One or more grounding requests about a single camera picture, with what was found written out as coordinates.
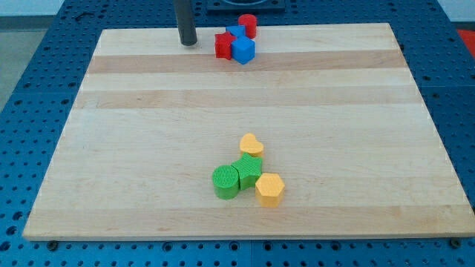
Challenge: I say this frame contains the light wooden board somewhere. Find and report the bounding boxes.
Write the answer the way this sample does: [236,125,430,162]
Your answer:
[23,23,474,241]

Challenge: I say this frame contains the yellow hexagon block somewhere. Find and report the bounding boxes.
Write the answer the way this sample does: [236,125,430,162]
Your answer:
[255,173,285,208]

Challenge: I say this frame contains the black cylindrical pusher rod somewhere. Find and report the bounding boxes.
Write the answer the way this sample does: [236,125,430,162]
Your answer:
[173,0,197,46]

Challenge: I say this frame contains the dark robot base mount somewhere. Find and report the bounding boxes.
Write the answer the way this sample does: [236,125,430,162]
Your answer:
[206,0,286,13]

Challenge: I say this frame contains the blue block behind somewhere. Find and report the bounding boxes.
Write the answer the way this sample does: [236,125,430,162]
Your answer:
[226,25,246,38]

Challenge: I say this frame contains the red cylinder block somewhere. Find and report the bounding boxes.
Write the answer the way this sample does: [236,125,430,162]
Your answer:
[238,14,258,39]

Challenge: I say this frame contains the green star block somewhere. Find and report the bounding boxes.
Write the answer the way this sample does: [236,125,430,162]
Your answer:
[232,153,263,191]

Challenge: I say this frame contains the yellow heart block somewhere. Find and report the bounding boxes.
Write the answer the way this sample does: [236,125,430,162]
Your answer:
[239,133,264,157]

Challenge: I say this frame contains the red star block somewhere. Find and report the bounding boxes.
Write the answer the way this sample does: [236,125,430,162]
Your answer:
[214,31,237,60]

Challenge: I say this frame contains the blue cube block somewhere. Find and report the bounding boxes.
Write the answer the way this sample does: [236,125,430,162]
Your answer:
[231,36,255,65]

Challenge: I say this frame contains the green cylinder block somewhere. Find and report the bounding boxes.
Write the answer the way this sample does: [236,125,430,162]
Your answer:
[212,165,240,200]

